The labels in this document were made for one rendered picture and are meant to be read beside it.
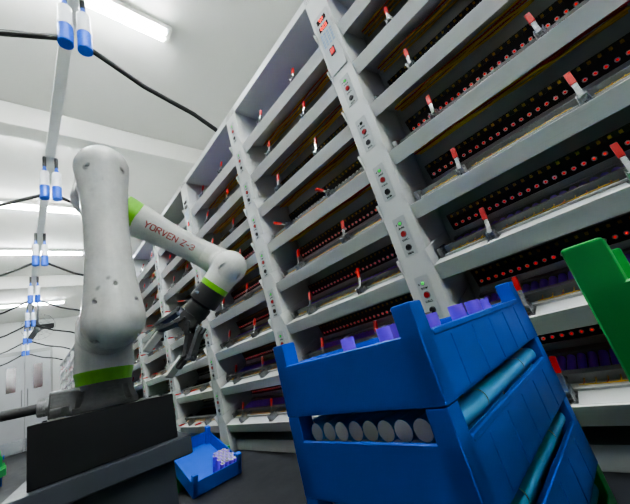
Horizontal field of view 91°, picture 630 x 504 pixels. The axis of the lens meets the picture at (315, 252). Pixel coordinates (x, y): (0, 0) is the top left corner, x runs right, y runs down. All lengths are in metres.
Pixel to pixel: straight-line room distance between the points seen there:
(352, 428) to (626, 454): 0.69
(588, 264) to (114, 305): 0.78
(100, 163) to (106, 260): 0.25
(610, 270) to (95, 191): 0.92
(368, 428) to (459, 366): 0.10
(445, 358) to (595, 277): 0.12
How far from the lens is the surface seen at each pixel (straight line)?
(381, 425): 0.32
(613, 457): 0.95
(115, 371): 0.96
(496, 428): 0.33
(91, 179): 0.95
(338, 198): 1.13
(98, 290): 0.83
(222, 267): 0.99
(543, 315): 0.84
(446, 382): 0.28
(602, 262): 0.23
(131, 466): 0.86
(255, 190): 1.57
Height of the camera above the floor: 0.38
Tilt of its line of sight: 17 degrees up
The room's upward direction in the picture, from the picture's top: 16 degrees counter-clockwise
